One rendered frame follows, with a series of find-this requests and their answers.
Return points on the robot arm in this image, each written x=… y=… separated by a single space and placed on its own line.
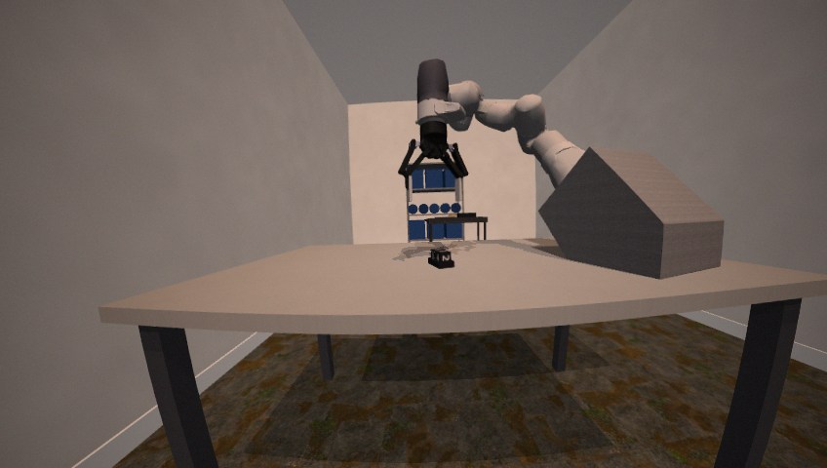
x=556 y=155

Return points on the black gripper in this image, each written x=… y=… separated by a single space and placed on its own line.
x=433 y=141

